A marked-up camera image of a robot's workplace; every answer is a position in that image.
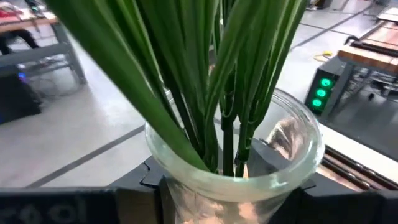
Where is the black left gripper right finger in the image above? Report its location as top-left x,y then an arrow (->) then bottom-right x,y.
269,172 -> 398,224

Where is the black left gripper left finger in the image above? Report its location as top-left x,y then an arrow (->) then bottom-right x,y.
0,155 -> 167,224

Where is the clear glass vase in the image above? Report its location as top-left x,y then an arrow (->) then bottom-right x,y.
144,86 -> 326,224

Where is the black computer box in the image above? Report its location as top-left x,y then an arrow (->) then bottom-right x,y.
0,73 -> 44,125

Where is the black box with green lights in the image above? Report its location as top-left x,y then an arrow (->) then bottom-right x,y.
303,55 -> 348,118

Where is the wooden background table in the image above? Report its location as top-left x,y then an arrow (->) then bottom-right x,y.
337,20 -> 398,77

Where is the grey background desk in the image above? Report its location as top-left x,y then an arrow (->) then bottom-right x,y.
0,17 -> 88,85

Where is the person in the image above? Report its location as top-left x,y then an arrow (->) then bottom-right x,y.
0,29 -> 40,56

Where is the black aluminium table frame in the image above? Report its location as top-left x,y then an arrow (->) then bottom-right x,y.
317,144 -> 398,191

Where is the yellow cable on floor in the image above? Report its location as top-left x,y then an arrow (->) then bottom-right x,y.
313,50 -> 334,63

